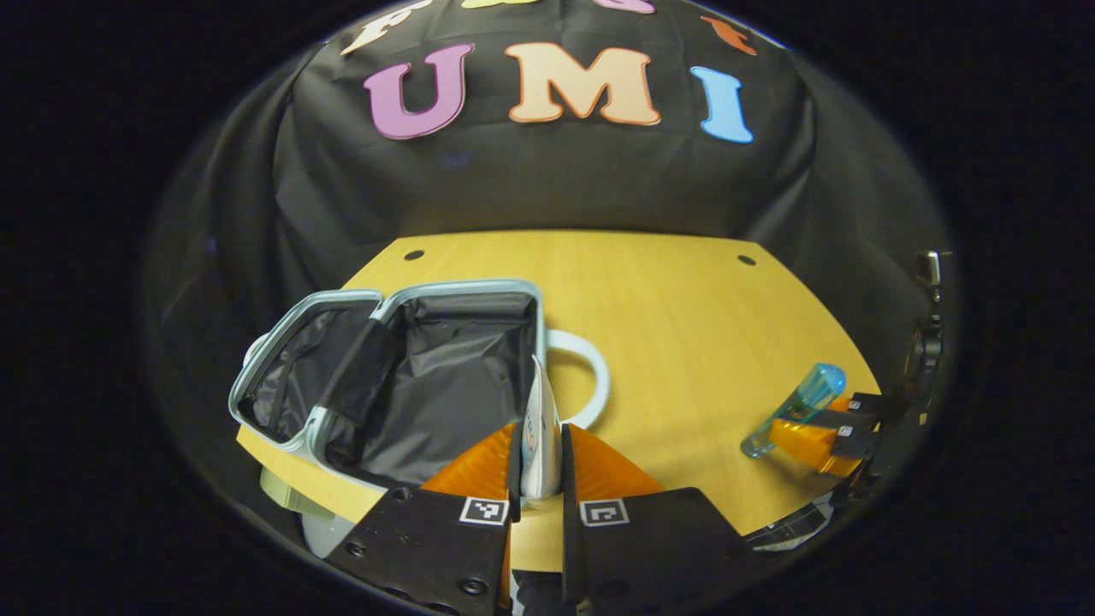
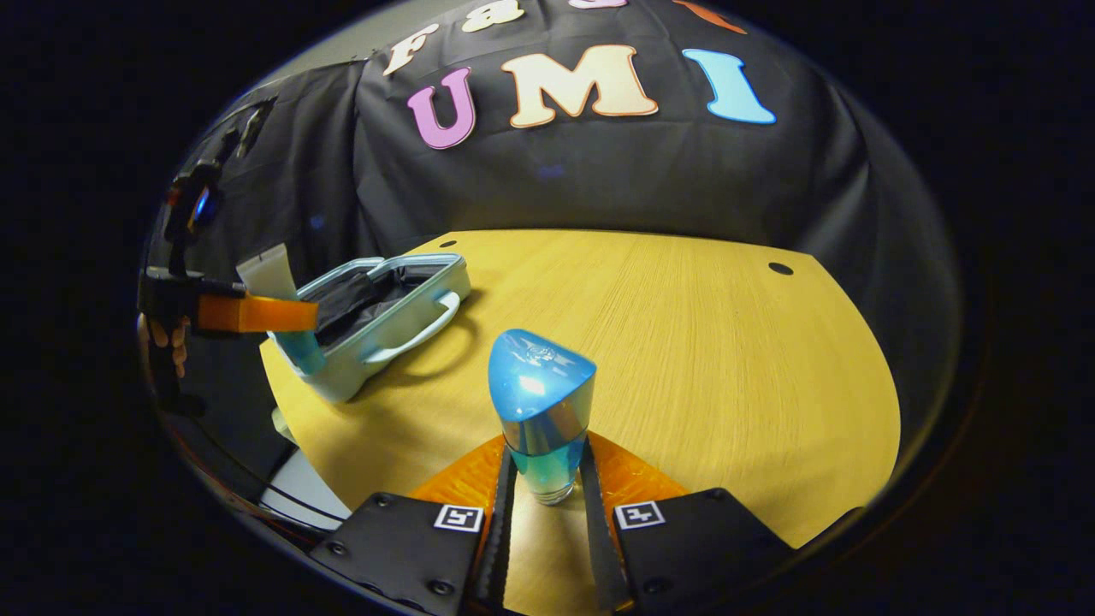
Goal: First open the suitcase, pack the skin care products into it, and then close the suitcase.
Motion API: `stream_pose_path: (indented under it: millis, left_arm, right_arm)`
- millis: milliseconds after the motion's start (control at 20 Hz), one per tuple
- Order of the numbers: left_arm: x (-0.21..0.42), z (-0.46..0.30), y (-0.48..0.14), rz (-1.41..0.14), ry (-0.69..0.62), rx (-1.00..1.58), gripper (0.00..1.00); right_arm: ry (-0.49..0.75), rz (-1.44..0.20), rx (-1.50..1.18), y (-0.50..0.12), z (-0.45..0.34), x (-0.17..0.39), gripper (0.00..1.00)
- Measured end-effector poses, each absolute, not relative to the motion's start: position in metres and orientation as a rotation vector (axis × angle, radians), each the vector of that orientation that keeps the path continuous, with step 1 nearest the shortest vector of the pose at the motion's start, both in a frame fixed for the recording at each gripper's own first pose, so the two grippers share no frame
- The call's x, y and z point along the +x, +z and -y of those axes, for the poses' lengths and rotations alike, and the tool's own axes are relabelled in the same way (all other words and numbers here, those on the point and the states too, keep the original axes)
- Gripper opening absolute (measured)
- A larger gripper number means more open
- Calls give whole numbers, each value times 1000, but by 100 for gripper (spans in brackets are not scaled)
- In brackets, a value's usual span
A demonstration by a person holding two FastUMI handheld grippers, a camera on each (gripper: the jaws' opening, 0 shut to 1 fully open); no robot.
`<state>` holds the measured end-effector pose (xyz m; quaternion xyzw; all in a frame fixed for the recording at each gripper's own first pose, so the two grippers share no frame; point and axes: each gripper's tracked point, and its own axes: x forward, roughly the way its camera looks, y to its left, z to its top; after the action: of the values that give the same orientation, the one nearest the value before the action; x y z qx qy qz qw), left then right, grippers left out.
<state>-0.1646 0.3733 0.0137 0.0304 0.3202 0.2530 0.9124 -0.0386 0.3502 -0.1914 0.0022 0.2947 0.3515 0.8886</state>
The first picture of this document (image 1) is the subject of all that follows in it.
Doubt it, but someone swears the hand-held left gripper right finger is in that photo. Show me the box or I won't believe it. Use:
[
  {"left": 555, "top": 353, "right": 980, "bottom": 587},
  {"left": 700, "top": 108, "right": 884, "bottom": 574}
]
[{"left": 559, "top": 423, "right": 755, "bottom": 616}]

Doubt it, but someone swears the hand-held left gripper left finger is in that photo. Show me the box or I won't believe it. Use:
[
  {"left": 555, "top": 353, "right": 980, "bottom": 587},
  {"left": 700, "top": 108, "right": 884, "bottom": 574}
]
[{"left": 323, "top": 423, "right": 524, "bottom": 616}]

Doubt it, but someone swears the white skin care tube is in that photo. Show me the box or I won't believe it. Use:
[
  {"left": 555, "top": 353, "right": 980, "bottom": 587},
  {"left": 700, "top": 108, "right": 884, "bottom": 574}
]
[{"left": 518, "top": 354, "right": 565, "bottom": 501}]

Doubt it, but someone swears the light blue suitcase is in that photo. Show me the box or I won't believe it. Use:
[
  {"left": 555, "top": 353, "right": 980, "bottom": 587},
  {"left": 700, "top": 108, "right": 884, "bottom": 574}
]
[{"left": 228, "top": 278, "right": 612, "bottom": 495}]

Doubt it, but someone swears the pale green box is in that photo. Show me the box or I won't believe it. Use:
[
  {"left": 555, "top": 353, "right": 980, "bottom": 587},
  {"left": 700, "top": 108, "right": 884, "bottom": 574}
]
[{"left": 259, "top": 466, "right": 336, "bottom": 521}]

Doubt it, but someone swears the black backdrop cloth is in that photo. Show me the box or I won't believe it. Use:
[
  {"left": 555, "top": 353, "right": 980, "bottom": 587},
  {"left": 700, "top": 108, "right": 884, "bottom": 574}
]
[{"left": 145, "top": 0, "right": 957, "bottom": 531}]

